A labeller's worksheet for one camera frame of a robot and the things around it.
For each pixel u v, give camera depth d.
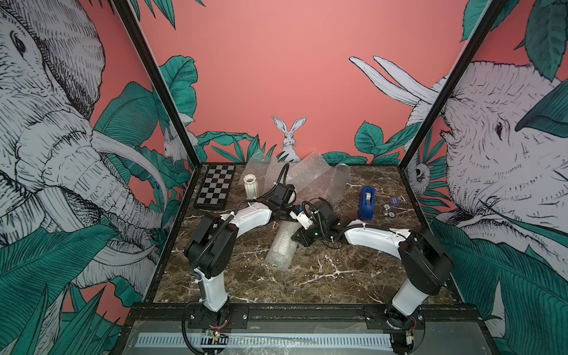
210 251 0.48
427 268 0.46
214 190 1.07
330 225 0.68
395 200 1.07
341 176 0.95
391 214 1.01
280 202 0.74
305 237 0.77
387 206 1.04
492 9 0.69
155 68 0.84
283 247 0.82
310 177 1.14
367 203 0.99
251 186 0.92
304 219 0.78
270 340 0.70
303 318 0.75
